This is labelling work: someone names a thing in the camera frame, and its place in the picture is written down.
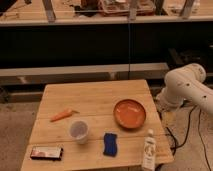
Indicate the orange pepper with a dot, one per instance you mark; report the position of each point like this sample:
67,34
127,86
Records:
64,114

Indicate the long wooden shelf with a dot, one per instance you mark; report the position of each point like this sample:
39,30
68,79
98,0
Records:
91,73

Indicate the white squeeze bottle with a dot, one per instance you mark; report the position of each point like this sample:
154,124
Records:
149,153

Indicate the wooden table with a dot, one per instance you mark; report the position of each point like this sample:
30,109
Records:
93,103

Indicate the blue sponge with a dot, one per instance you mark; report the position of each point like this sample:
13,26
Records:
110,145

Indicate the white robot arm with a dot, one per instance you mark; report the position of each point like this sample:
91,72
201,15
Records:
186,83

